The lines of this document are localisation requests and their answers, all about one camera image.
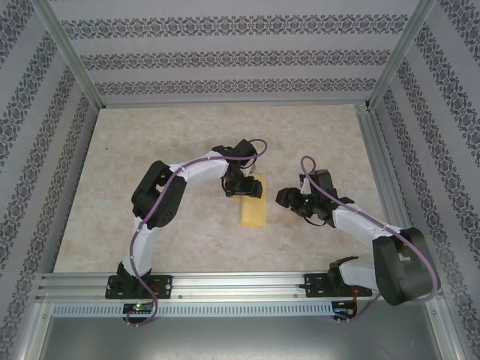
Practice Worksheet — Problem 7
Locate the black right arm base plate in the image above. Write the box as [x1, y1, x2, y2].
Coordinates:
[304, 272, 375, 299]

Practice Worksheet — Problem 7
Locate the aluminium frame rail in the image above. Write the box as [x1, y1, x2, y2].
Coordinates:
[97, 98, 371, 110]

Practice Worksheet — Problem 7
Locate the aluminium frame post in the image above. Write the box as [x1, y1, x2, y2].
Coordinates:
[16, 299, 54, 360]
[366, 0, 439, 113]
[31, 0, 105, 110]
[424, 295, 465, 360]

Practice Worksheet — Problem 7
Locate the yellow cloth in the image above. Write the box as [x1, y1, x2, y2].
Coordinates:
[239, 174, 269, 229]

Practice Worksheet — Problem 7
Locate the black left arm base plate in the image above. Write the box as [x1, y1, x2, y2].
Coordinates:
[106, 274, 174, 300]

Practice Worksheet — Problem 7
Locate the aluminium side rail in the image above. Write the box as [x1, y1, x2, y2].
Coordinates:
[355, 103, 425, 272]

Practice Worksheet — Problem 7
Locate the long aluminium mounting rail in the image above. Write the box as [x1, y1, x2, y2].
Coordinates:
[35, 268, 444, 305]

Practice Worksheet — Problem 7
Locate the slotted grey cable duct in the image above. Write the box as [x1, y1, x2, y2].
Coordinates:
[51, 302, 362, 318]

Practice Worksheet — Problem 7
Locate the grey sheet metal shelf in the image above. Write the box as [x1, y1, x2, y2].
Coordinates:
[37, 316, 448, 360]

